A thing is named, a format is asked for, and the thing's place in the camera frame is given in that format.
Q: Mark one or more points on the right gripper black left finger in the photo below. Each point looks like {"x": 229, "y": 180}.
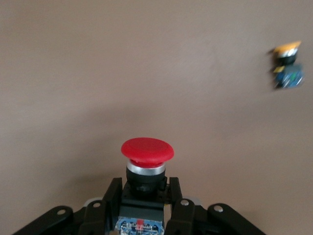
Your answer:
{"x": 115, "y": 195}

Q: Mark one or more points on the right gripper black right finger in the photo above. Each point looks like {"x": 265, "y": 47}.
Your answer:
{"x": 176, "y": 195}

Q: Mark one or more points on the red mushroom push button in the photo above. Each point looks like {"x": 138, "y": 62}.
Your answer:
{"x": 146, "y": 149}

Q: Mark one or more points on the orange mushroom push button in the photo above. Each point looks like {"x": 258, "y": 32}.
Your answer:
{"x": 288, "y": 73}

